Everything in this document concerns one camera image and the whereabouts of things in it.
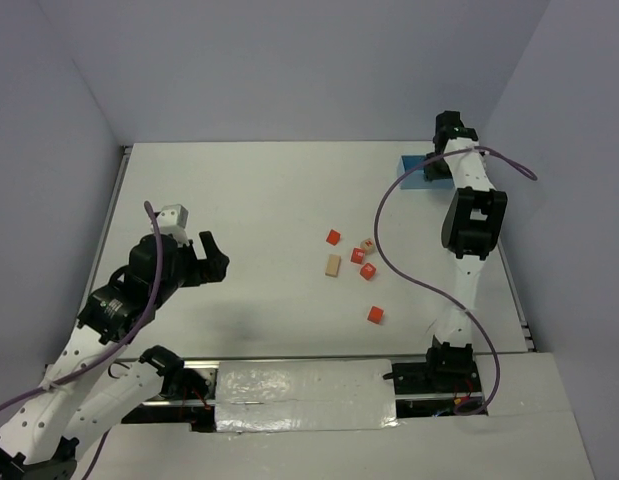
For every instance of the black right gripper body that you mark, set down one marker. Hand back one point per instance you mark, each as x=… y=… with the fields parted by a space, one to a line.
x=436 y=170

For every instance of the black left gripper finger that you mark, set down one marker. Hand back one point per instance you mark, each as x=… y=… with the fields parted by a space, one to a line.
x=212 y=253
x=210 y=271

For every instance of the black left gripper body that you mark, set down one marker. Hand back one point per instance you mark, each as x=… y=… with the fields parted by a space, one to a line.
x=199 y=262

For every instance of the blue plastic bin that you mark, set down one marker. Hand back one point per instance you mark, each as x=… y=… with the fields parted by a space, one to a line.
x=417 y=180

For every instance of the red R cube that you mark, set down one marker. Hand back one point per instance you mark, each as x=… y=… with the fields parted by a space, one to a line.
x=368 y=271

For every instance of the plain red cube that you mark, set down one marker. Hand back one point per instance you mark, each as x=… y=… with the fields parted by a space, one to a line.
x=375 y=315

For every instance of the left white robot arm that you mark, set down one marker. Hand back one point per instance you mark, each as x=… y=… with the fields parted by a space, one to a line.
x=62 y=417

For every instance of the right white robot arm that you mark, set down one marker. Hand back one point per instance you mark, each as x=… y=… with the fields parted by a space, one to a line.
x=469 y=233

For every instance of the natural wood rectangular block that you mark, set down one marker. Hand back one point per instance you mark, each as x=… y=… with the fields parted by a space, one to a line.
x=333 y=265

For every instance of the red wedge block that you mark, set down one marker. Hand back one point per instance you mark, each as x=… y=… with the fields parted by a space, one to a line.
x=333 y=237

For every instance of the natural wood N cube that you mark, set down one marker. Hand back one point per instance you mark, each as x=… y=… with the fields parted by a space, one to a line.
x=368 y=245

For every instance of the red picture cube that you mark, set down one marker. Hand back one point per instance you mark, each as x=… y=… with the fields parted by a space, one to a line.
x=357 y=255

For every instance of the silver tape sheet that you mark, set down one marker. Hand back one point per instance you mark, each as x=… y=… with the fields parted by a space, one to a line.
x=339 y=395

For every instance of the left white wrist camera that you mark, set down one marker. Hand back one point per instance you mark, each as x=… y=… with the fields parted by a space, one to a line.
x=172 y=222

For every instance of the left aluminium table rail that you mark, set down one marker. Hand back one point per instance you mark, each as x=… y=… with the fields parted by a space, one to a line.
x=110 y=198

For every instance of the aluminium table rail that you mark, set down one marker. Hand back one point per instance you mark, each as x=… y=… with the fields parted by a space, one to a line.
x=110 y=198
x=497 y=305

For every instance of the right aluminium table rail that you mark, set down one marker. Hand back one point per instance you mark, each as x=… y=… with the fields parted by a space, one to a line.
x=497 y=305

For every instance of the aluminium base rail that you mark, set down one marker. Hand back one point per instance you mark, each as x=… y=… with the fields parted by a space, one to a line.
x=191 y=400

